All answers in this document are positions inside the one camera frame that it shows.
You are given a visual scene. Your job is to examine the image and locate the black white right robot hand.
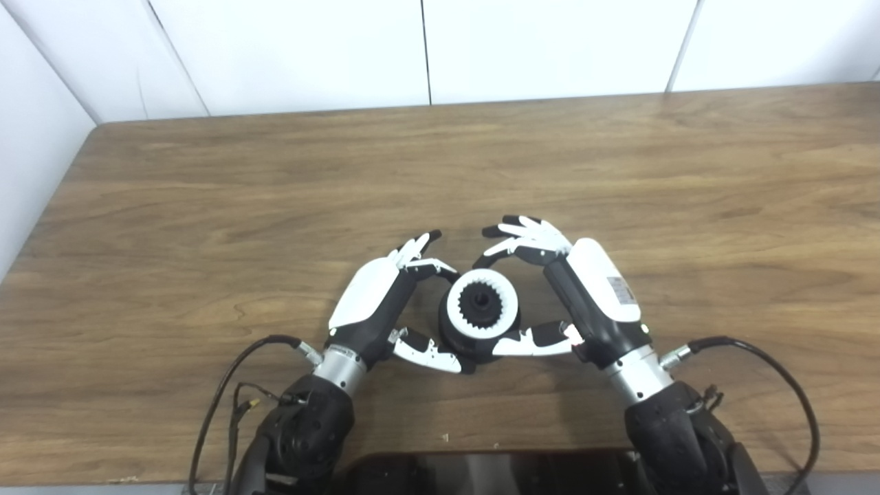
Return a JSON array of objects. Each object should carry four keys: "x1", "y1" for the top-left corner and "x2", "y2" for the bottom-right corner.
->
[{"x1": 472, "y1": 215, "x2": 652, "y2": 370}]

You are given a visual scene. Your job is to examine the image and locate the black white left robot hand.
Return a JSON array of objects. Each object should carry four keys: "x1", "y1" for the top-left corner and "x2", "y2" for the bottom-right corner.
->
[{"x1": 327, "y1": 230, "x2": 476, "y2": 375}]

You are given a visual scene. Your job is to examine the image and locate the white plastic ring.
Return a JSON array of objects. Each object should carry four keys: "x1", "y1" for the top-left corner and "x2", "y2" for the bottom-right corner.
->
[{"x1": 446, "y1": 269, "x2": 518, "y2": 340}]

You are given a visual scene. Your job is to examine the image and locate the round black stepped part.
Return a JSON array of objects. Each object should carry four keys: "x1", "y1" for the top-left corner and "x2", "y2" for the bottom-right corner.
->
[{"x1": 439, "y1": 268, "x2": 522, "y2": 365}]

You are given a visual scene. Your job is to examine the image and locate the black robot torso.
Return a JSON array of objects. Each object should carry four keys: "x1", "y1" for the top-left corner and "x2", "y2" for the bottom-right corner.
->
[{"x1": 333, "y1": 449, "x2": 641, "y2": 495}]

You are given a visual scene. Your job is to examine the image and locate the thin right arm wires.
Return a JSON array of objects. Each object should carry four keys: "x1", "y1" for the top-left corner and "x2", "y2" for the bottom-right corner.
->
[{"x1": 687, "y1": 385, "x2": 725, "y2": 415}]

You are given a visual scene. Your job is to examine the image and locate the thin arm wires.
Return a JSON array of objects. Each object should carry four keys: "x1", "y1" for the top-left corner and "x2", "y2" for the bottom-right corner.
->
[
  {"x1": 223, "y1": 382, "x2": 307, "y2": 495},
  {"x1": 687, "y1": 385, "x2": 725, "y2": 415}
]

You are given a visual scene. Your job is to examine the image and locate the thin left arm wires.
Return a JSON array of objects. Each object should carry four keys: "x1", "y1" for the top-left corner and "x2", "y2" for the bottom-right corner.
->
[{"x1": 223, "y1": 382, "x2": 307, "y2": 495}]

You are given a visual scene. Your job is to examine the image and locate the thick black left wrist cable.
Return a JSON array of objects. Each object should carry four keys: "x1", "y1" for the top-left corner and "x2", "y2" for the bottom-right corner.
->
[{"x1": 189, "y1": 335, "x2": 324, "y2": 495}]

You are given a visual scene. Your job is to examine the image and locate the thick black wrist cable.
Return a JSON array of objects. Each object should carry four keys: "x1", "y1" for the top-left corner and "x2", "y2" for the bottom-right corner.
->
[
  {"x1": 660, "y1": 336, "x2": 821, "y2": 495},
  {"x1": 189, "y1": 335, "x2": 324, "y2": 495}
]

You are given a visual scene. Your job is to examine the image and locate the thick black right wrist cable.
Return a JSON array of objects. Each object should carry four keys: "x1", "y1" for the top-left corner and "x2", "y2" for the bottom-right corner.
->
[{"x1": 660, "y1": 336, "x2": 821, "y2": 495}]

